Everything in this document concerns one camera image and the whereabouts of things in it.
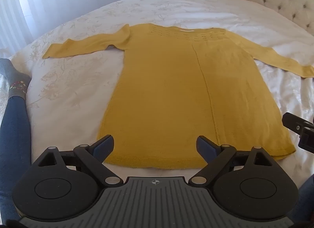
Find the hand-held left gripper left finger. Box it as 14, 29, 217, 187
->
32, 135, 124, 186

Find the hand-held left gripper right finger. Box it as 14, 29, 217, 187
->
188, 135, 279, 186

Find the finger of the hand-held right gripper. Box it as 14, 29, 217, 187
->
282, 112, 314, 155

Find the yellow knit sweater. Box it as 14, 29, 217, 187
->
42, 23, 314, 170

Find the white floral bedspread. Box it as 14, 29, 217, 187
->
0, 0, 314, 184

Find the person's leg in blue jeans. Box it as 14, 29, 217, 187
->
0, 95, 33, 220

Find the grey patterned sock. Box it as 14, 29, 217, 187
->
0, 58, 32, 101

